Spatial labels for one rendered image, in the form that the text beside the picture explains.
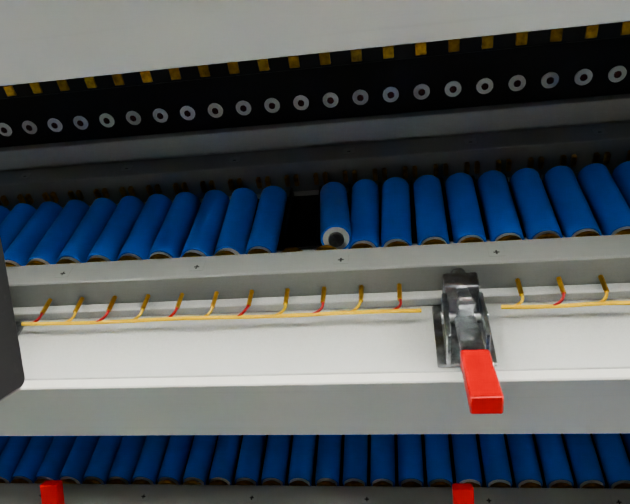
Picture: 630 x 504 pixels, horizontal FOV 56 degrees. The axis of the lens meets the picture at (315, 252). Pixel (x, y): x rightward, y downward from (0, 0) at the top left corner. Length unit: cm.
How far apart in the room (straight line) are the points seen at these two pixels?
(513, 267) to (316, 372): 11
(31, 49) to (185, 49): 7
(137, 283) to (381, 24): 19
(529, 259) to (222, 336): 17
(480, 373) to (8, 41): 24
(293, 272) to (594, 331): 15
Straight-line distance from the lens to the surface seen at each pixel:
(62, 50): 29
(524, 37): 41
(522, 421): 32
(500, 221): 35
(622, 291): 34
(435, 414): 31
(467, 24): 25
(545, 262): 32
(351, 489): 45
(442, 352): 30
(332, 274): 32
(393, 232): 34
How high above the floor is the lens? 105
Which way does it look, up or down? 22 degrees down
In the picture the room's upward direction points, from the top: 6 degrees counter-clockwise
